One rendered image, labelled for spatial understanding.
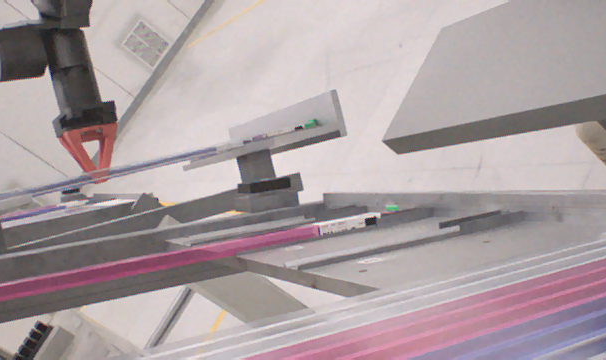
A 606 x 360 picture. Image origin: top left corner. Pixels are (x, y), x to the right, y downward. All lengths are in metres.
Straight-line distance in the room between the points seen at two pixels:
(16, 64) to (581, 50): 0.68
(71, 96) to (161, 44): 7.65
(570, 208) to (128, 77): 8.02
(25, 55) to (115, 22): 7.59
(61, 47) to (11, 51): 0.07
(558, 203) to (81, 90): 0.64
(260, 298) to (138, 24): 7.65
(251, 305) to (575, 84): 0.53
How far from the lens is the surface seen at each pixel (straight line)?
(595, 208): 0.50
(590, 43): 0.89
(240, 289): 1.01
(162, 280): 0.73
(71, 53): 0.96
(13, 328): 5.12
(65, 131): 0.94
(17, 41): 0.95
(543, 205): 0.53
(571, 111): 0.84
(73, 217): 1.49
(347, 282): 0.39
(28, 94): 8.22
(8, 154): 8.14
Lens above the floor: 1.05
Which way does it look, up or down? 22 degrees down
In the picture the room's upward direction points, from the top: 52 degrees counter-clockwise
